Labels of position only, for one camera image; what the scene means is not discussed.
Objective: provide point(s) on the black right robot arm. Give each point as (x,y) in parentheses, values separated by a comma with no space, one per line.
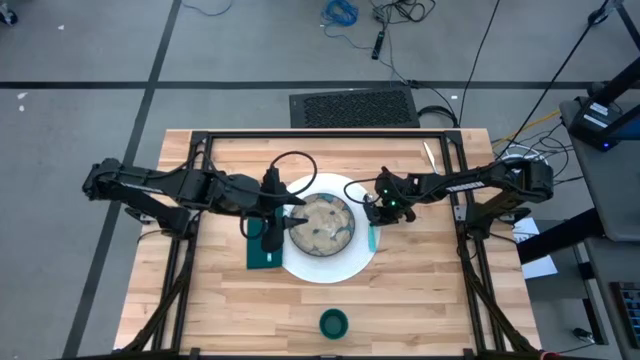
(465,186)

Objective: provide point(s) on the patterned ceramic bowl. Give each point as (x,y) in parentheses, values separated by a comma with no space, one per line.
(325,235)

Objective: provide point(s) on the black caster wheel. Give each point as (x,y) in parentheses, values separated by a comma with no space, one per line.
(7,17)

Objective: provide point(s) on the black desk leg bar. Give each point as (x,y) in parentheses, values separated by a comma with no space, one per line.
(560,235)

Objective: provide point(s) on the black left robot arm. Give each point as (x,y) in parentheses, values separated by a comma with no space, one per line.
(150,182)

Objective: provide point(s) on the black keyboard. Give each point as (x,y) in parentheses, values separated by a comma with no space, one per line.
(631,312)

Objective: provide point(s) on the grey side desk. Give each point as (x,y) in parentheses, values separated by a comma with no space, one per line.
(620,190)

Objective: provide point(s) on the black perforated floor grate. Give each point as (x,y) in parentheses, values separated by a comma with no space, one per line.
(355,107)

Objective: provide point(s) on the black tripod stand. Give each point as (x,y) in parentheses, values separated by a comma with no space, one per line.
(630,25)

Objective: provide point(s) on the white paper sheet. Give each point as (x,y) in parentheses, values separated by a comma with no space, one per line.
(542,267)

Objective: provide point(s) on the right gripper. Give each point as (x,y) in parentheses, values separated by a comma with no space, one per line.
(397,197)

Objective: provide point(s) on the dark green plastic cup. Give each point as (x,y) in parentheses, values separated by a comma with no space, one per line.
(333,325)

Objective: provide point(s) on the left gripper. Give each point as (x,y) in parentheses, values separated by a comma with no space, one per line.
(272,220)

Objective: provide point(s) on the black box blue light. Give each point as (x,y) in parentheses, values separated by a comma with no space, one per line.
(590,127)

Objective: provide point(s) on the black stand beam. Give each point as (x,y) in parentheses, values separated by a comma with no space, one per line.
(620,80)

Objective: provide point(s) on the black aluminium table frame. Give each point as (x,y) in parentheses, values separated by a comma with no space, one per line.
(325,134)

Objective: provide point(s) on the dark green cloth napkin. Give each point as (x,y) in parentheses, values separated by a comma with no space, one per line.
(257,250)

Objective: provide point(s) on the white round plate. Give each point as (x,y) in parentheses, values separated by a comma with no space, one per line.
(325,270)

